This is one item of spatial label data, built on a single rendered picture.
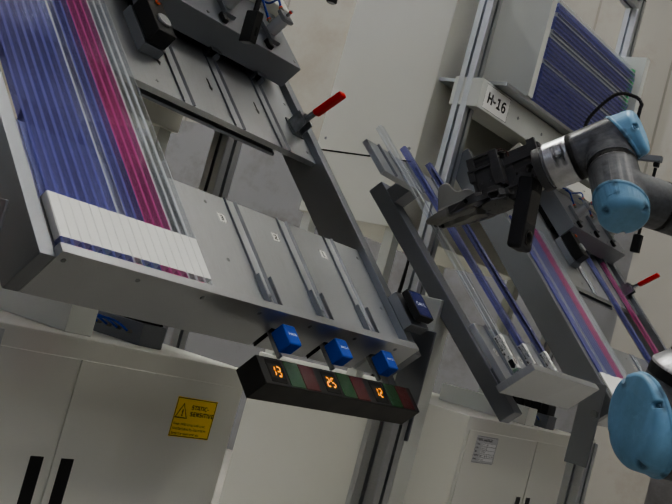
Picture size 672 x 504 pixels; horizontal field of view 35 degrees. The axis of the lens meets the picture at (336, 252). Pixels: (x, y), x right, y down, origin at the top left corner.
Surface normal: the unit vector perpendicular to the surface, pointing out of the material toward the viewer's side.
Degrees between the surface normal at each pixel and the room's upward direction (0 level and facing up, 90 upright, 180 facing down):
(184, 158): 90
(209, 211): 44
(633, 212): 142
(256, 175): 90
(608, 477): 90
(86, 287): 134
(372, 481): 90
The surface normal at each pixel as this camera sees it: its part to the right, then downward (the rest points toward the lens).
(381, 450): -0.59, -0.22
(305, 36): -0.27, -0.14
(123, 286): 0.36, 0.79
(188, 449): 0.76, 0.16
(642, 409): -0.95, -0.15
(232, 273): 0.72, -0.58
